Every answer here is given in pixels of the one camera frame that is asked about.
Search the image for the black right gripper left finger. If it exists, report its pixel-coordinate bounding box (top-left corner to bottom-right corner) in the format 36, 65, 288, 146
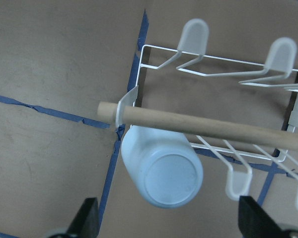
66, 197, 99, 238

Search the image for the light blue plastic cup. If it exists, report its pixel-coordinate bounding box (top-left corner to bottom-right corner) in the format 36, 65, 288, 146
121, 125, 203, 208

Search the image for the wooden rack dowel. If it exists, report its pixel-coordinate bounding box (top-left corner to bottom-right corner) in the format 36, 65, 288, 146
97, 101, 298, 152

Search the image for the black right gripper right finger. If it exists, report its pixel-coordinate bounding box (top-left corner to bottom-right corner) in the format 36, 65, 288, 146
238, 196, 286, 238

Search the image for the white wire cup rack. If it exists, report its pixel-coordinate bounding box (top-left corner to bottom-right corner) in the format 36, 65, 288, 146
115, 18, 298, 214

